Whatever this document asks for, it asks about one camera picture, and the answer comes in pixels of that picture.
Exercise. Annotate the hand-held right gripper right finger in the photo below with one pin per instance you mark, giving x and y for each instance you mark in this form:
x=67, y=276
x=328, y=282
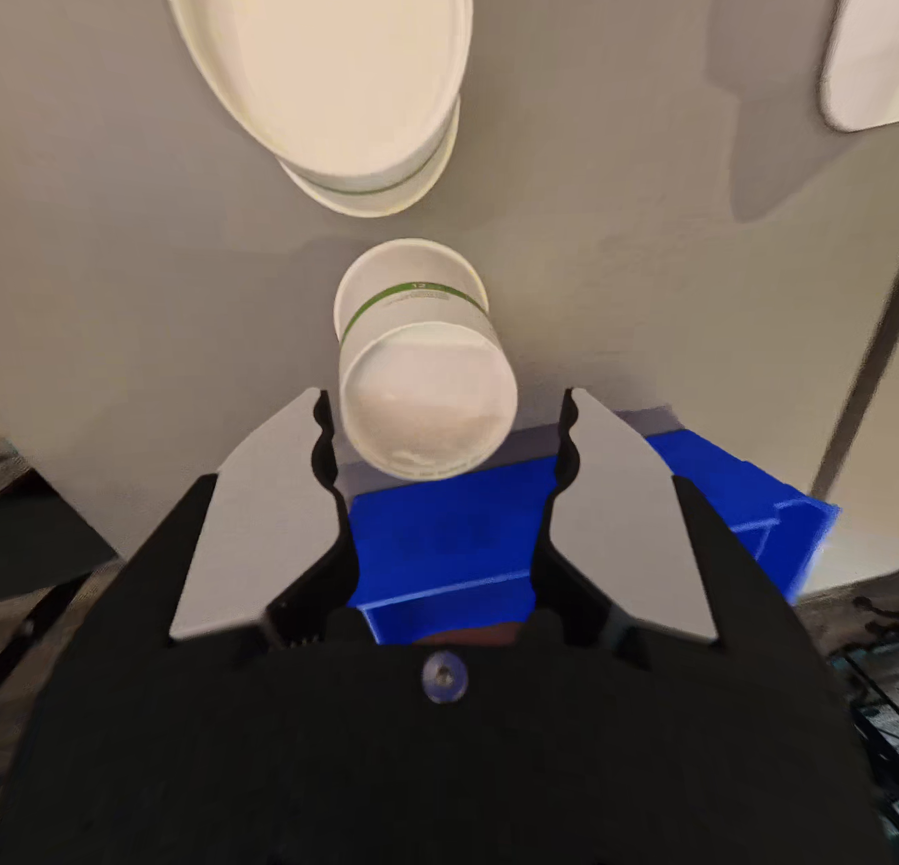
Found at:
x=625, y=528

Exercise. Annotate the white paper cup green band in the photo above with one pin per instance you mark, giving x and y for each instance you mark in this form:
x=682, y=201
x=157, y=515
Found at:
x=421, y=387
x=316, y=57

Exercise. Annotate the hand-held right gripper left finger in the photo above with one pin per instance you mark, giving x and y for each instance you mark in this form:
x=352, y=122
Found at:
x=260, y=528

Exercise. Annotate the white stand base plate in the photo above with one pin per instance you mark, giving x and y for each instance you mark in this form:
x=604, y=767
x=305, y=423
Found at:
x=864, y=50

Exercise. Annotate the blue plastic bin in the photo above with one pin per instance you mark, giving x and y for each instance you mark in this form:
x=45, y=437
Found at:
x=449, y=528

